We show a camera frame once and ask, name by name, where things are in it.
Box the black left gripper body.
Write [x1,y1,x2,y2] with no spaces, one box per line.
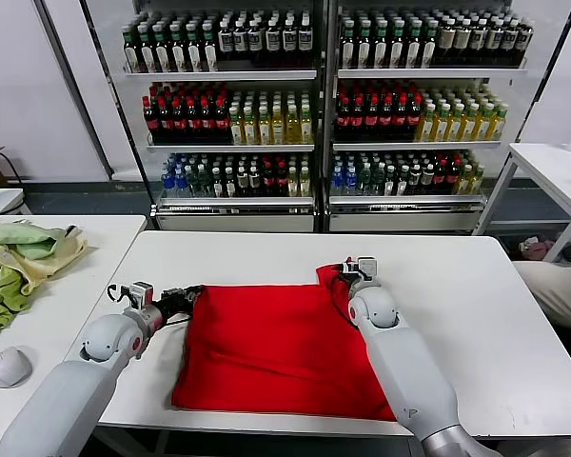
[158,286,195,316]

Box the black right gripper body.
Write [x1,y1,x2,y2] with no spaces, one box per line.
[339,259,364,288]

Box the red t-shirt with bear print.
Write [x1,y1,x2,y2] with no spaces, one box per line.
[170,263,399,423]

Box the drinks display cabinet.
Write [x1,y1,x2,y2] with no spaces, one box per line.
[78,0,327,234]
[325,0,571,234]

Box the white metal shelf board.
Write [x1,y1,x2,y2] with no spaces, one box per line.
[146,144,315,153]
[336,69,527,80]
[123,70,318,82]
[156,196,315,209]
[329,193,485,207]
[332,141,503,151]

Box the cream yellow garment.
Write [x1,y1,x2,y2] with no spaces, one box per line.
[0,227,89,296]

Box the pale green garment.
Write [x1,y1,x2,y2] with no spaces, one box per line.
[0,223,70,262]

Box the olive green towel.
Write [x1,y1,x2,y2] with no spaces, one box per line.
[0,266,34,345]

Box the grey computer mouse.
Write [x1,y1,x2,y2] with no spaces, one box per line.
[0,346,33,389]

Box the pink cloth pile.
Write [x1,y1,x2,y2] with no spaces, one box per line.
[518,236,556,261]

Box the white rounded-corner board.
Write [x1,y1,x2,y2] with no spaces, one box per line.
[0,189,26,221]

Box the beige trouser leg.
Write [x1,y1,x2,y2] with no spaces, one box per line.
[512,260,571,329]

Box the green-cap bottle white label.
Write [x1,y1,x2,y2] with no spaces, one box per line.
[153,22,172,74]
[340,18,357,70]
[139,22,157,74]
[421,18,438,70]
[169,22,187,74]
[356,18,372,70]
[388,18,405,70]
[201,22,219,74]
[405,18,423,70]
[122,22,142,74]
[185,22,204,74]
[372,18,389,70]

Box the white side table with legs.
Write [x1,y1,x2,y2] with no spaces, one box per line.
[473,142,571,262]

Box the dark tea bottle blue-white label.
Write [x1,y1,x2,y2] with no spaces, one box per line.
[247,17,265,61]
[233,17,249,61]
[218,17,235,61]
[282,17,299,61]
[297,17,314,61]
[265,17,283,61]

